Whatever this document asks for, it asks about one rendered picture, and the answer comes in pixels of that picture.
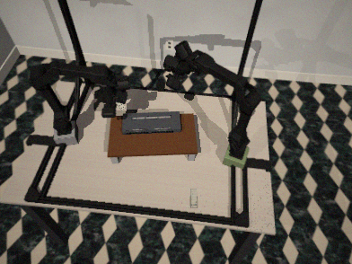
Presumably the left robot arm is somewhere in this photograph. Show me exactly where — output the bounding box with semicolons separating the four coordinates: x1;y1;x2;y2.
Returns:
163;40;261;160

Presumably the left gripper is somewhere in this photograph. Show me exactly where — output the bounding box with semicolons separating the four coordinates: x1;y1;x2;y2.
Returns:
165;52;190;90

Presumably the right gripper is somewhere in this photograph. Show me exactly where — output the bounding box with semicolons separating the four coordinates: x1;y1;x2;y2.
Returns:
101;86;117;118

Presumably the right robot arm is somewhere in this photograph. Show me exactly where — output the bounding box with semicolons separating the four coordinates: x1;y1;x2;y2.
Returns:
30;61;130;136

